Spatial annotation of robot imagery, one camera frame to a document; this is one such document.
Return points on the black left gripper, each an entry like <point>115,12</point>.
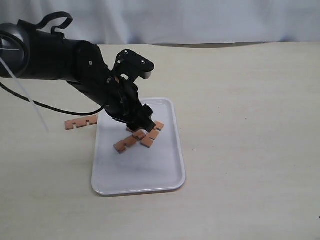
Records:
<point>120,100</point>

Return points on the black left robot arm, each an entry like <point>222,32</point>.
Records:
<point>29,53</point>

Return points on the white rectangular plastic tray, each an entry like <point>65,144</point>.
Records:
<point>139,169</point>

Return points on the white backdrop curtain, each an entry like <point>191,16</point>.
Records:
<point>182,22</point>

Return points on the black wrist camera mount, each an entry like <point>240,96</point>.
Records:
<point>132,65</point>

